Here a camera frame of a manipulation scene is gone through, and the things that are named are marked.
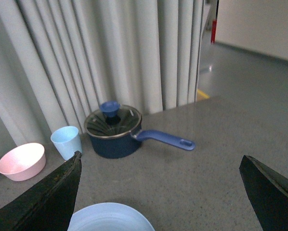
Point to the grey white curtain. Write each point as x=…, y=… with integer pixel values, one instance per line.
x=61, y=59

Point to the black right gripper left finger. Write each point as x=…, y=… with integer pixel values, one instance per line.
x=49, y=204

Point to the dark blue saucepan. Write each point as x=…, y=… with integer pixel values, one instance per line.
x=125, y=145

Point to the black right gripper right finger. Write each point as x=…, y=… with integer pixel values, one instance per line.
x=267, y=192

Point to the red post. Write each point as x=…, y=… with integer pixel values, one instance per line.
x=213, y=31

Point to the light blue cup right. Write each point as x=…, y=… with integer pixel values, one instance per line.
x=67, y=141

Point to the glass lid blue knob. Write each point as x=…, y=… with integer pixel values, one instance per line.
x=112, y=120

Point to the pink bowl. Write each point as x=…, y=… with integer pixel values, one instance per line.
x=23, y=162

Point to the light blue plate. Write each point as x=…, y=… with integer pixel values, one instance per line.
x=109, y=217

